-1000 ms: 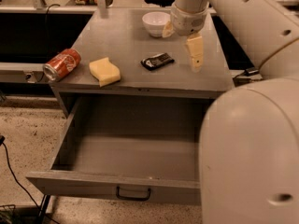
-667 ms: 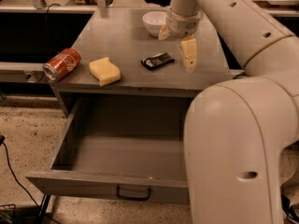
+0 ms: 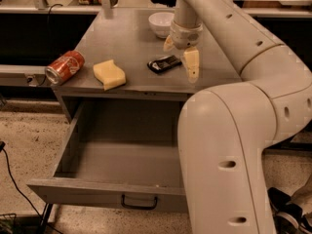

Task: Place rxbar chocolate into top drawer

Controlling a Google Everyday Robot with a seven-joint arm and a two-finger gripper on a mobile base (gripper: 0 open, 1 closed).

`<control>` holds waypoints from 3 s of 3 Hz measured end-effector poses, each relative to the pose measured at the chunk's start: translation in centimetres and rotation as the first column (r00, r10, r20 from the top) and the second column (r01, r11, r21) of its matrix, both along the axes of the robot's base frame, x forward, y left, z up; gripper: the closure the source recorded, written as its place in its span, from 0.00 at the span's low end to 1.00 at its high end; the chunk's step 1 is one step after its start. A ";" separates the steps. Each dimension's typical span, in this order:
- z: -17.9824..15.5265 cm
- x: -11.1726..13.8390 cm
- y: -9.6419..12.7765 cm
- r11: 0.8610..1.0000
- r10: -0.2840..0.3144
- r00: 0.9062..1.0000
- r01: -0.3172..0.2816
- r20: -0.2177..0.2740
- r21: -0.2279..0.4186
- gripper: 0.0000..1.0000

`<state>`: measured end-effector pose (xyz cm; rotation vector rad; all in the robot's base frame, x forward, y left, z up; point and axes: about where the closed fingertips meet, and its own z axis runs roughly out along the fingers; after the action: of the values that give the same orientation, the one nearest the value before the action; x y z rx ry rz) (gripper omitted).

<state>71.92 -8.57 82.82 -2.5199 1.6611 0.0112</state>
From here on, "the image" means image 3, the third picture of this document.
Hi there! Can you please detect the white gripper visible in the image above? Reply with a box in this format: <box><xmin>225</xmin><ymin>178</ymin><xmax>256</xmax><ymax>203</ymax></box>
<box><xmin>163</xmin><ymin>20</ymin><xmax>203</xmax><ymax>83</ymax></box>

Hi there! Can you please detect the black rxbar chocolate wrapper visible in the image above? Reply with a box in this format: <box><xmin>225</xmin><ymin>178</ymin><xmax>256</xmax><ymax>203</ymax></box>
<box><xmin>147</xmin><ymin>55</ymin><xmax>182</xmax><ymax>74</ymax></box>

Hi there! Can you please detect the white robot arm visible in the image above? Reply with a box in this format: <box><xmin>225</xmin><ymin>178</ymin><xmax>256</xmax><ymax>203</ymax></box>
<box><xmin>165</xmin><ymin>0</ymin><xmax>312</xmax><ymax>234</ymax></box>

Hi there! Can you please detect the grey open top drawer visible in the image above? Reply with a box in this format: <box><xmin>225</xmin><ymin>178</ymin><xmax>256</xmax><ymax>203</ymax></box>
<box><xmin>27</xmin><ymin>97</ymin><xmax>189</xmax><ymax>213</ymax></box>

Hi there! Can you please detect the white ceramic bowl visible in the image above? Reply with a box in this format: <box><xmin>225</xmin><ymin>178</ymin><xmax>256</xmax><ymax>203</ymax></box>
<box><xmin>148</xmin><ymin>12</ymin><xmax>175</xmax><ymax>39</ymax></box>

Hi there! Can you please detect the grey cabinet table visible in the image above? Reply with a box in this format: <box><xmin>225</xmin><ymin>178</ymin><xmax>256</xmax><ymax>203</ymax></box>
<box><xmin>55</xmin><ymin>8</ymin><xmax>240</xmax><ymax>137</ymax></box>

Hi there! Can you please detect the yellow sponge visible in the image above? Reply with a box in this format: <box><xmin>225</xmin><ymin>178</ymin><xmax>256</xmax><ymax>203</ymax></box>
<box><xmin>93</xmin><ymin>59</ymin><xmax>126</xmax><ymax>91</ymax></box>

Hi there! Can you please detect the red soda can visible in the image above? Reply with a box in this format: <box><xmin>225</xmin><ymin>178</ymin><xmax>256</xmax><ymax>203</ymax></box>
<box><xmin>45</xmin><ymin>51</ymin><xmax>85</xmax><ymax>85</ymax></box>

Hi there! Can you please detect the black sneaker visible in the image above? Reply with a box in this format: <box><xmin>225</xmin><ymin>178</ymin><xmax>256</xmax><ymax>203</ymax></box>
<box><xmin>267</xmin><ymin>187</ymin><xmax>312</xmax><ymax>234</ymax></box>

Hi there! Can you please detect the black drawer handle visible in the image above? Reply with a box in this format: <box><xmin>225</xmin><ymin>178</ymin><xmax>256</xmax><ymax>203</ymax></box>
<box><xmin>121</xmin><ymin>194</ymin><xmax>158</xmax><ymax>211</ymax></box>

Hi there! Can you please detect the black floor cable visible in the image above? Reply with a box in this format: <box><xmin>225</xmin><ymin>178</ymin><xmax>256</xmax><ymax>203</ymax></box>
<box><xmin>0</xmin><ymin>141</ymin><xmax>62</xmax><ymax>234</ymax></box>

